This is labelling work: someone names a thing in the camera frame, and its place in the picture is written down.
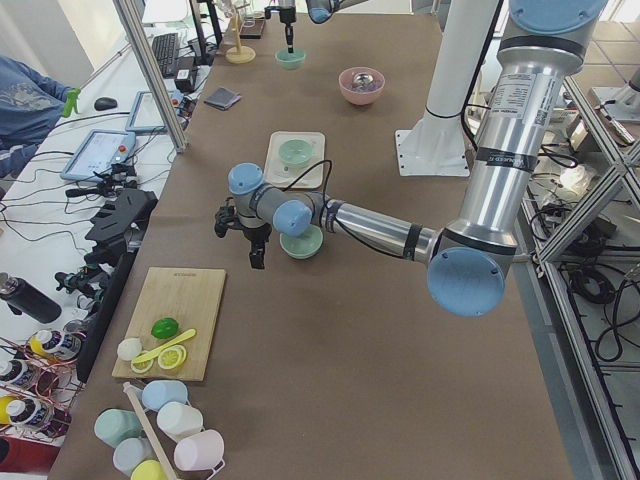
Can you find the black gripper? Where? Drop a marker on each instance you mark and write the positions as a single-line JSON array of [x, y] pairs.
[[286, 16], [253, 234]]

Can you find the green bowl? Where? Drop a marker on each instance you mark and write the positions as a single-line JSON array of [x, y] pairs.
[[304, 246], [290, 60], [295, 154]]

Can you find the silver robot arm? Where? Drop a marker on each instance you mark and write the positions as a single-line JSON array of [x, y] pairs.
[[319, 11], [468, 260]]

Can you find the wooden mug tree stand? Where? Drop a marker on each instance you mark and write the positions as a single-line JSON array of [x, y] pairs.
[[239, 54]]

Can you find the wooden cutting board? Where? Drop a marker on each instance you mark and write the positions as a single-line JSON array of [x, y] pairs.
[[190, 296]]

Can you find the white rabbit tray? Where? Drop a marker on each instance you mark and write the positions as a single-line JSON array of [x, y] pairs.
[[275, 172]]

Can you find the yellow plastic knife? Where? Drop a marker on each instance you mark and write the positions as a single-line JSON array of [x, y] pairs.
[[152, 354]]

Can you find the grey and purple cloths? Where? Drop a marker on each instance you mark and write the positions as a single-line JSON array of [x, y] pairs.
[[222, 98]]

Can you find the green bowl on tray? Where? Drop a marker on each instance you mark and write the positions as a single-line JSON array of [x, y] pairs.
[[295, 154]]

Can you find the pink bowl with ice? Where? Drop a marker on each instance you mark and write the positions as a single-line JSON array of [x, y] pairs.
[[360, 98]]

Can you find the green lime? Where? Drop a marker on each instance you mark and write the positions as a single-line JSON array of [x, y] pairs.
[[165, 328]]

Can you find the black keyboard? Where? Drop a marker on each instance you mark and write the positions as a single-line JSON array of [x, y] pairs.
[[165, 49]]

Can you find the lemon slice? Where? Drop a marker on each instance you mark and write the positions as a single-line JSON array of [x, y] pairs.
[[140, 367], [172, 357]]

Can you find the white lemon half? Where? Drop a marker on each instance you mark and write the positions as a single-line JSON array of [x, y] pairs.
[[129, 348]]

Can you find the blue plastic cup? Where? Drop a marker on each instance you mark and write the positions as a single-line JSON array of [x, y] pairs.
[[158, 393]]

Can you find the blue teach pendant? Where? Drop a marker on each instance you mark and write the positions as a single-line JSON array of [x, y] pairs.
[[144, 116], [97, 153]]

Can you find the white plastic cup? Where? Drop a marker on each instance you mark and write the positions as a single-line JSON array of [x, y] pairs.
[[179, 421]]

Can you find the black computer mouse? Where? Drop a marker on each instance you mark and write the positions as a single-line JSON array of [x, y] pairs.
[[105, 103]]

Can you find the pink plastic cup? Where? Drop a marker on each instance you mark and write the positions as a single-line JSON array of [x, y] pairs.
[[200, 451]]

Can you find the green plastic cup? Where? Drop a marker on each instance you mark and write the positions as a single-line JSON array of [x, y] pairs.
[[113, 426]]

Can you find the grey plastic cup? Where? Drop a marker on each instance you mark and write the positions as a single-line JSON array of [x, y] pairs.
[[130, 453]]

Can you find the black water bottle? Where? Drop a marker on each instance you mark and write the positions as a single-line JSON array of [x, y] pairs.
[[24, 298]]

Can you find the yellow plastic cup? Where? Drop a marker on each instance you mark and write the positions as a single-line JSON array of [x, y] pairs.
[[148, 470]]

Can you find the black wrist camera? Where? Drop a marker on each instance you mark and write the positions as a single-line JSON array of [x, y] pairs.
[[226, 218]]

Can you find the aluminium frame post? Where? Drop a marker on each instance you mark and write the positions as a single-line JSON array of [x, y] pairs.
[[131, 22]]

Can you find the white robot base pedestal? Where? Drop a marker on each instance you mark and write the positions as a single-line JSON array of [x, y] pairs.
[[435, 146]]

